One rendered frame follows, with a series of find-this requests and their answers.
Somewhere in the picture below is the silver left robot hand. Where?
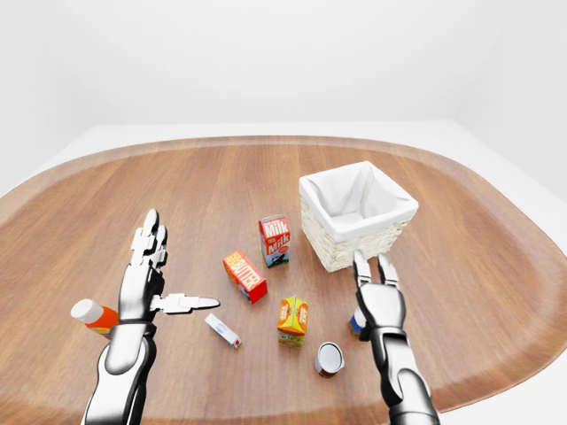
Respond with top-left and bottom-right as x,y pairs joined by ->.
117,208 -> 221,328

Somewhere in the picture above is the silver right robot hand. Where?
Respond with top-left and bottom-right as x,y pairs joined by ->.
352,249 -> 408,331

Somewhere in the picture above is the blue yellow soup can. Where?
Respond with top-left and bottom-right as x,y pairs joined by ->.
347,308 -> 368,340

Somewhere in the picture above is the silver topped tomato sauce can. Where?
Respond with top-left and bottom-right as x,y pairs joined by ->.
314,341 -> 346,379

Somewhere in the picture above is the white lined wicker basket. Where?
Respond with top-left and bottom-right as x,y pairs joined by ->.
299,160 -> 420,274

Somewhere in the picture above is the orange bottle with white cap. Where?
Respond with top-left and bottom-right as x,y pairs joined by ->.
70,298 -> 120,341

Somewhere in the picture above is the orange juice carton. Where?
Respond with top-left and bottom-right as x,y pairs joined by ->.
276,295 -> 310,350

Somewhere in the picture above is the white flat cream cheese box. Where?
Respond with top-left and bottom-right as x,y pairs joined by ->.
204,313 -> 243,350

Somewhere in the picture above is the red orange butter box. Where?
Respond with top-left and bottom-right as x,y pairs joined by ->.
221,249 -> 268,305

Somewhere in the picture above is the red milk carton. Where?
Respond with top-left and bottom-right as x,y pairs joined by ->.
258,213 -> 292,269

